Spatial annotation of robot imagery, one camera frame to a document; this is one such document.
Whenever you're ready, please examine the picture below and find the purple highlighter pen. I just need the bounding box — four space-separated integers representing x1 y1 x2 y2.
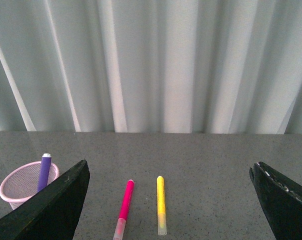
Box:
37 153 52 192

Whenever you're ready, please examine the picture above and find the pink highlighter pen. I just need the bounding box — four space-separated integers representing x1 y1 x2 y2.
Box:
113 179 135 240

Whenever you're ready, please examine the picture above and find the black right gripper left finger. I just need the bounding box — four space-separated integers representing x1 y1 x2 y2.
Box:
0 159 90 240

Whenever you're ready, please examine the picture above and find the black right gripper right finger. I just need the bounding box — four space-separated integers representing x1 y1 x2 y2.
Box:
249 161 302 240

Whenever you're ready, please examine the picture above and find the white pleated curtain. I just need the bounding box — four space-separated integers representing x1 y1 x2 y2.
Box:
0 0 302 134

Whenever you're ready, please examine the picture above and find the pink mesh pen cup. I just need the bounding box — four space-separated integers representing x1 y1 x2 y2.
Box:
0 161 60 210

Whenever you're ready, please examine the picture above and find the yellow highlighter pen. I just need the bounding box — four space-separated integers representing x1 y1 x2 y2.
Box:
156 176 167 236

